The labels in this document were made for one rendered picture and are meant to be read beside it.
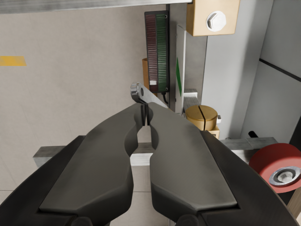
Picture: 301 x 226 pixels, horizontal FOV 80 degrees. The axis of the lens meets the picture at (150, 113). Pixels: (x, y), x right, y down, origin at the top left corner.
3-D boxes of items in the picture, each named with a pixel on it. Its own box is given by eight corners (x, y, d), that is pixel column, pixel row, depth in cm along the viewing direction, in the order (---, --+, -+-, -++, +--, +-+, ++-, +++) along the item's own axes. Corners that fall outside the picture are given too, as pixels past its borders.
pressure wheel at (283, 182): (228, 148, 39) (253, 197, 29) (234, 117, 35) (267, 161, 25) (265, 147, 39) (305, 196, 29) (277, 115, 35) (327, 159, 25)
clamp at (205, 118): (180, 162, 38) (184, 182, 34) (182, 105, 31) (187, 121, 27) (208, 161, 38) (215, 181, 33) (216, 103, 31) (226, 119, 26)
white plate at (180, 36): (174, 131, 49) (178, 158, 40) (175, 24, 36) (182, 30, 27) (176, 131, 49) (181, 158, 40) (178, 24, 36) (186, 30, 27)
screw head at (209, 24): (205, 32, 21) (208, 33, 20) (207, 11, 20) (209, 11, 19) (223, 31, 21) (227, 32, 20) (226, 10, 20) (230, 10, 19)
